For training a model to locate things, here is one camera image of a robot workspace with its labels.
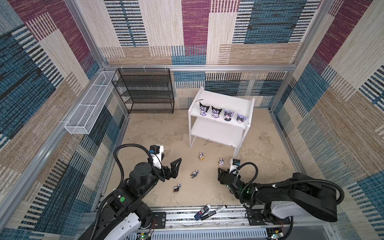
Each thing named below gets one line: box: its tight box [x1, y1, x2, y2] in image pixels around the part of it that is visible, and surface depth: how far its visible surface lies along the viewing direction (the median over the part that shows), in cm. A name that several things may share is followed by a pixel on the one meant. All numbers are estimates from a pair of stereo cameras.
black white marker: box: [200, 205, 227, 221], surface depth 76 cm
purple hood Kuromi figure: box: [236, 112, 248, 124], surface depth 69 cm
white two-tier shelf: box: [188, 87, 255, 157], surface depth 79 cm
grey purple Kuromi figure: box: [190, 169, 200, 179], surface depth 89 cm
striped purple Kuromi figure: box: [211, 105, 223, 119], surface depth 70 cm
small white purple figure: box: [218, 158, 225, 167], surface depth 93 cm
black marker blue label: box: [194, 203, 212, 221], surface depth 76 cm
